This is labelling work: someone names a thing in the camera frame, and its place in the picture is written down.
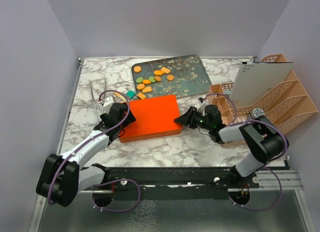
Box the dark floral serving tray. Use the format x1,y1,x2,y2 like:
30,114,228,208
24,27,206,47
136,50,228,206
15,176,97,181
131,54,212,98

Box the round biscuit cookie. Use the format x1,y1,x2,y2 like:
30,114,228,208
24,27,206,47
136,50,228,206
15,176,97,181
136,83,145,91
166,74,175,81
133,65,142,73

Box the orange fish cookie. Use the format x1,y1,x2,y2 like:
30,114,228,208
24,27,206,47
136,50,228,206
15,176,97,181
142,79,152,85
153,70,164,76

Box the round biscuit cookie upper right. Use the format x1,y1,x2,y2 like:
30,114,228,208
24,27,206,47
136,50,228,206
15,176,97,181
166,74,175,81

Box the rectangular yellow biscuit upper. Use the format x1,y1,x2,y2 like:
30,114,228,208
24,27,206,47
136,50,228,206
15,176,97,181
161,67,171,74

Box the white perforated board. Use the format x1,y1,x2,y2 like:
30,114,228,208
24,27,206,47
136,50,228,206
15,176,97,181
229,62,294,108

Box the orange fish cookie left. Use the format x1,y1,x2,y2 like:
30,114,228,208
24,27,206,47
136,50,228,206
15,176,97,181
142,79,152,85

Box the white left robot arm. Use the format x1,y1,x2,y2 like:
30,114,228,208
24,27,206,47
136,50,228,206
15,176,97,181
35,102,136,207

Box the green macaron left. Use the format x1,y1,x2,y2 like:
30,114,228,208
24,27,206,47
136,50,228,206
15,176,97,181
136,77,144,84

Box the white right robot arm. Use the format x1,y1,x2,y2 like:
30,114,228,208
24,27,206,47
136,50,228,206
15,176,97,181
120,103,289,188

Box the green macaron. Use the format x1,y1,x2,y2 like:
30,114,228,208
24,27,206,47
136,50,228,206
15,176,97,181
136,77,144,84
148,76,156,83

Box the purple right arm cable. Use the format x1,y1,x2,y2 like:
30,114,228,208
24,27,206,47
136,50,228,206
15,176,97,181
204,92,289,211

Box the peach plastic desk organizer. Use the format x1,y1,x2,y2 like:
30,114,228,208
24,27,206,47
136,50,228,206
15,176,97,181
207,70,319,135

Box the orange tin lid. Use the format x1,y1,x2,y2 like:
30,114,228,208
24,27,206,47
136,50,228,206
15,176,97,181
124,95,182,134

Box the round biscuit cookie left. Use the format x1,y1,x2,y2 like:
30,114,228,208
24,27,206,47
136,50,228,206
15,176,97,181
136,83,145,91

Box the orange cookie tin box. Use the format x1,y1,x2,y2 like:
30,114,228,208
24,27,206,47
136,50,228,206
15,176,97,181
119,129,182,143

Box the green macaron right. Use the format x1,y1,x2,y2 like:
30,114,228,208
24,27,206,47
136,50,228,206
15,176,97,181
148,76,156,83

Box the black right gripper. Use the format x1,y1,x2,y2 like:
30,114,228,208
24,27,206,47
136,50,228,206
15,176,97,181
173,106,212,131

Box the round biscuit cookie far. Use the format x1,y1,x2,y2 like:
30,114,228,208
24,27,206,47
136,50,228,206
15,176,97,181
133,65,142,73

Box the silver metal tongs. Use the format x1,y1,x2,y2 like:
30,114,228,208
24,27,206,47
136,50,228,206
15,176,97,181
89,76,108,120

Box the orange fish cookie upper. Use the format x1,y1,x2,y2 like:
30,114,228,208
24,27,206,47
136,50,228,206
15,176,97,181
153,70,164,76

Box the teal grey eraser block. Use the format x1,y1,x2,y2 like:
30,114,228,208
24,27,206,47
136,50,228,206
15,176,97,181
126,90,136,99

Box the rectangular yellow biscuit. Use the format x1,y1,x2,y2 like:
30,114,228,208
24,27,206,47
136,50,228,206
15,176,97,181
142,86,152,93
137,92,146,100
161,67,171,74

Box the rectangular yellow biscuit front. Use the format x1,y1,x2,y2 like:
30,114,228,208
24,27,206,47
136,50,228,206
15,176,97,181
137,92,146,100

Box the rectangular yellow biscuit middle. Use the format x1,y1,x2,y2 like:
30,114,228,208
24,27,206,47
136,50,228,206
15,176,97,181
142,86,152,93

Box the blue patterned round jar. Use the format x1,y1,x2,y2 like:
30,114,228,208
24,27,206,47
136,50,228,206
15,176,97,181
247,107,265,120

